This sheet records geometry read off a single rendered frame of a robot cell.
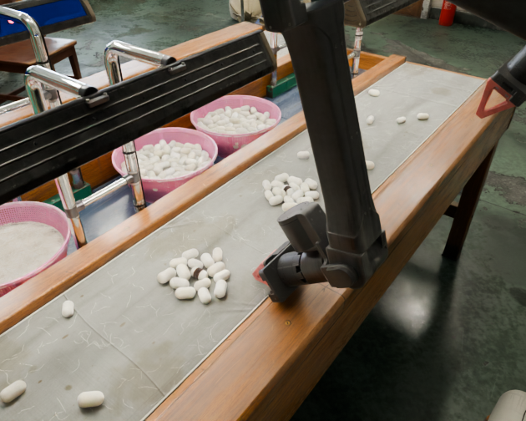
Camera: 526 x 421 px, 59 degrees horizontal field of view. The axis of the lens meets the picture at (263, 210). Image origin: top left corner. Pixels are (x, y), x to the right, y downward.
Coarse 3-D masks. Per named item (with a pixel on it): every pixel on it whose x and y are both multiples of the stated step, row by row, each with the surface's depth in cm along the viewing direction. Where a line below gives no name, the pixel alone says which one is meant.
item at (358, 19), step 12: (360, 0) 111; (372, 0) 115; (384, 0) 119; (396, 0) 123; (408, 0) 128; (348, 12) 113; (360, 12) 111; (372, 12) 114; (384, 12) 118; (348, 24) 114; (360, 24) 112
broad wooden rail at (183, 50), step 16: (224, 32) 203; (240, 32) 203; (176, 48) 185; (192, 48) 185; (128, 64) 171; (144, 64) 171; (80, 80) 159; (96, 80) 159; (64, 96) 148; (16, 112) 139; (32, 112) 139
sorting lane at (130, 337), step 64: (384, 128) 136; (256, 192) 110; (320, 192) 110; (128, 256) 92; (256, 256) 92; (64, 320) 80; (128, 320) 80; (192, 320) 80; (0, 384) 70; (64, 384) 70; (128, 384) 70
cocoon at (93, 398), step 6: (78, 396) 66; (84, 396) 66; (90, 396) 66; (96, 396) 66; (102, 396) 67; (78, 402) 66; (84, 402) 66; (90, 402) 66; (96, 402) 66; (102, 402) 67
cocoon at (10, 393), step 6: (12, 384) 68; (18, 384) 68; (24, 384) 68; (6, 390) 67; (12, 390) 67; (18, 390) 67; (24, 390) 68; (0, 396) 67; (6, 396) 66; (12, 396) 67; (6, 402) 67
